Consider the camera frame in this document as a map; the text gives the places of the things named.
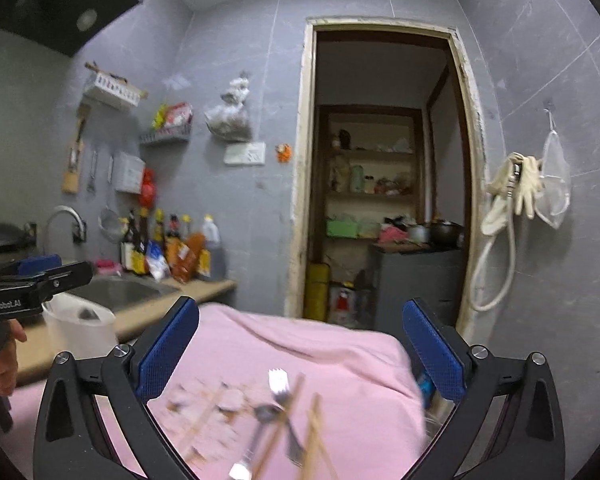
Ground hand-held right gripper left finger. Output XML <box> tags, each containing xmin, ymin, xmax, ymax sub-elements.
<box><xmin>32</xmin><ymin>296</ymin><xmax>201</xmax><ymax>480</ymax></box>

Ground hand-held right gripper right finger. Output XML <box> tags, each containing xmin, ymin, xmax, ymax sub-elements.
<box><xmin>402</xmin><ymin>297</ymin><xmax>567</xmax><ymax>480</ymax></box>

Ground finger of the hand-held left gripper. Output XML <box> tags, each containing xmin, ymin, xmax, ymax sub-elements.
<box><xmin>0</xmin><ymin>254</ymin><xmax>63</xmax><ymax>282</ymax></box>
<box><xmin>27</xmin><ymin>261</ymin><xmax>94</xmax><ymax>307</ymax></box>

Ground white plastic utensil holder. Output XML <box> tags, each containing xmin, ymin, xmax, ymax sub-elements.
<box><xmin>42</xmin><ymin>292</ymin><xmax>118</xmax><ymax>361</ymax></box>

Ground metal fork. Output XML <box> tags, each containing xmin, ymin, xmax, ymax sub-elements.
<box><xmin>267</xmin><ymin>367</ymin><xmax>306</xmax><ymax>467</ymax></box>

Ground person's left hand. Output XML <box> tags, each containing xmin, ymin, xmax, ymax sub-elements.
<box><xmin>0</xmin><ymin>319</ymin><xmax>27</xmax><ymax>397</ymax></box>

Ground blue plastic item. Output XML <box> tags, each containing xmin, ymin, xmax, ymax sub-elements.
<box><xmin>417</xmin><ymin>370</ymin><xmax>437</xmax><ymax>402</ymax></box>

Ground black wok with lid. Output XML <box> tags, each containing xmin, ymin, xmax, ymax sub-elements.
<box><xmin>0</xmin><ymin>215</ymin><xmax>34</xmax><ymax>257</ymax></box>

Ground steel sink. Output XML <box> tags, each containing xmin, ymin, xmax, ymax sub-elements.
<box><xmin>55</xmin><ymin>275</ymin><xmax>182</xmax><ymax>314</ymax></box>

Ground metal faucet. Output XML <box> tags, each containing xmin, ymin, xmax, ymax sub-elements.
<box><xmin>45</xmin><ymin>206</ymin><xmax>88</xmax><ymax>257</ymax></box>

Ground metal strainer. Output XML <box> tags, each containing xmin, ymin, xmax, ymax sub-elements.
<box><xmin>98</xmin><ymin>207</ymin><xmax>126</xmax><ymax>244</ymax></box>

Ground wooden chopstick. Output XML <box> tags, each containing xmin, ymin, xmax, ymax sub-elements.
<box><xmin>176</xmin><ymin>384</ymin><xmax>228</xmax><ymax>456</ymax></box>
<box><xmin>251</xmin><ymin>374</ymin><xmax>306</xmax><ymax>480</ymax></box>
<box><xmin>315</xmin><ymin>400</ymin><xmax>340</xmax><ymax>480</ymax></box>
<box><xmin>302</xmin><ymin>394</ymin><xmax>323</xmax><ymax>480</ymax></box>

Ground row of condiment bottles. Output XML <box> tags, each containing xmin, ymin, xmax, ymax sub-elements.
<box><xmin>120</xmin><ymin>208</ymin><xmax>227</xmax><ymax>282</ymax></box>

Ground grey cabinet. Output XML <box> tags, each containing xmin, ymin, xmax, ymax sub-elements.
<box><xmin>369</xmin><ymin>245</ymin><xmax>464</xmax><ymax>332</ymax></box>

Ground white ceramic spoon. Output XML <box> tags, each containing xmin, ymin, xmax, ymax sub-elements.
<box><xmin>214</xmin><ymin>385</ymin><xmax>249</xmax><ymax>412</ymax></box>

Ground blue white seasoning bag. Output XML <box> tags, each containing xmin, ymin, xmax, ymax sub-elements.
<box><xmin>146</xmin><ymin>240</ymin><xmax>172</xmax><ymax>281</ymax></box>

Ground orange seasoning bag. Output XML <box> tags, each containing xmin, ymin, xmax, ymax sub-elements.
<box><xmin>166</xmin><ymin>232</ymin><xmax>207</xmax><ymax>284</ymax></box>

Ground hanging wooden board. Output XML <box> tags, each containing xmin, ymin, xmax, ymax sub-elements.
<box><xmin>61</xmin><ymin>102</ymin><xmax>88</xmax><ymax>195</ymax></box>

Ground red white bag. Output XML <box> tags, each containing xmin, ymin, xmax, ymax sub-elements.
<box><xmin>330</xmin><ymin>285</ymin><xmax>357</xmax><ymax>326</ymax></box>

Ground metal spoon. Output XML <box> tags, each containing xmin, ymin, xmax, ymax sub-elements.
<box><xmin>228</xmin><ymin>404</ymin><xmax>281</xmax><ymax>480</ymax></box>

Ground red plastic bag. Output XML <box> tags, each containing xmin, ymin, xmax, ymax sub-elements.
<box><xmin>140</xmin><ymin>169</ymin><xmax>157</xmax><ymax>209</ymax></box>

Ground dark cooking pot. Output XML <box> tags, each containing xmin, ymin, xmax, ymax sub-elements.
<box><xmin>430</xmin><ymin>220</ymin><xmax>465</xmax><ymax>249</ymax></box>

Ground yellow jug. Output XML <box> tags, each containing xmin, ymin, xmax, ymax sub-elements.
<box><xmin>305</xmin><ymin>262</ymin><xmax>331</xmax><ymax>322</ymax></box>

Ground green box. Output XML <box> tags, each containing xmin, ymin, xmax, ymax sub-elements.
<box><xmin>326</xmin><ymin>217</ymin><xmax>361</xmax><ymax>239</ymax></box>

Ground cream rubber gloves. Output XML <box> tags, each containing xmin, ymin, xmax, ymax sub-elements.
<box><xmin>487</xmin><ymin>152</ymin><xmax>546</xmax><ymax>219</ymax></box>

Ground red white snack packet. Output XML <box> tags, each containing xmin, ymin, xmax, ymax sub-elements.
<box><xmin>165</xmin><ymin>102</ymin><xmax>193</xmax><ymax>129</ymax></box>

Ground wooden shelf unit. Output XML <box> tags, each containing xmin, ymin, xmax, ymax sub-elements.
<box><xmin>314</xmin><ymin>105</ymin><xmax>427</xmax><ymax>262</ymax></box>

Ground hanging clear plastic bag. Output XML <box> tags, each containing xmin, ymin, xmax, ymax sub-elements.
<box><xmin>204</xmin><ymin>72</ymin><xmax>254</xmax><ymax>142</ymax></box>

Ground black range hood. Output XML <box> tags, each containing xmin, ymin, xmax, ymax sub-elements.
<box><xmin>0</xmin><ymin>0</ymin><xmax>148</xmax><ymax>58</ymax></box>

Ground white hose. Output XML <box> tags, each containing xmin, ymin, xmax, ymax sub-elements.
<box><xmin>472</xmin><ymin>195</ymin><xmax>519</xmax><ymax>312</ymax></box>

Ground white wall box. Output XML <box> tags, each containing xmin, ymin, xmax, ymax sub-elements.
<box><xmin>114</xmin><ymin>151</ymin><xmax>146</xmax><ymax>194</ymax></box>

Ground grey wall basket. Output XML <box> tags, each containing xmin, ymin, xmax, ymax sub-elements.
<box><xmin>139</xmin><ymin>127</ymin><xmax>192</xmax><ymax>147</ymax></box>

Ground white wall rack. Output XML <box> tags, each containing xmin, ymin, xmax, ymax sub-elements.
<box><xmin>83</xmin><ymin>61</ymin><xmax>149</xmax><ymax>111</ymax></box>

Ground white wall socket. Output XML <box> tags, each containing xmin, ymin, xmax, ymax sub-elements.
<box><xmin>224</xmin><ymin>142</ymin><xmax>267</xmax><ymax>166</ymax></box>

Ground door frame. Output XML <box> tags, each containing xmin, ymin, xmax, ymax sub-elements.
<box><xmin>285</xmin><ymin>16</ymin><xmax>487</xmax><ymax>332</ymax></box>

